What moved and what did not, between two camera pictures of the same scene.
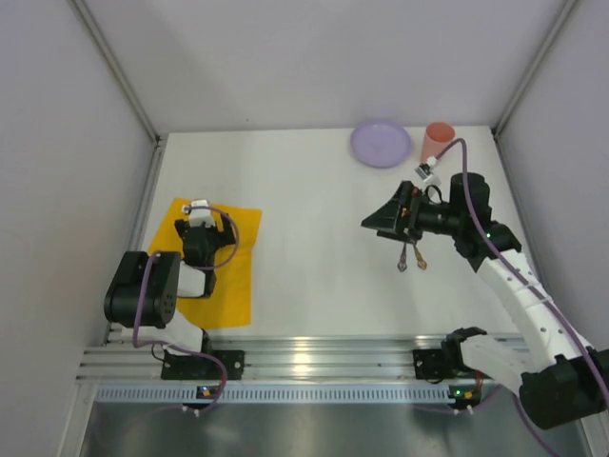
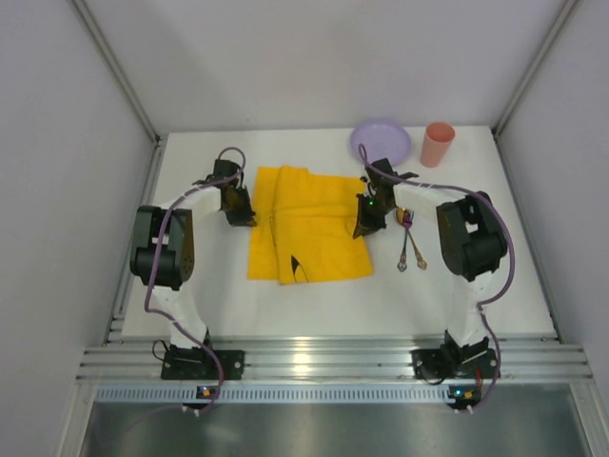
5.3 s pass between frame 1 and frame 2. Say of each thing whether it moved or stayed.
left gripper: moved
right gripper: moved
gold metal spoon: stayed
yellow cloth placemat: moved
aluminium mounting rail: stayed
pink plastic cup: stayed
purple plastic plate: stayed
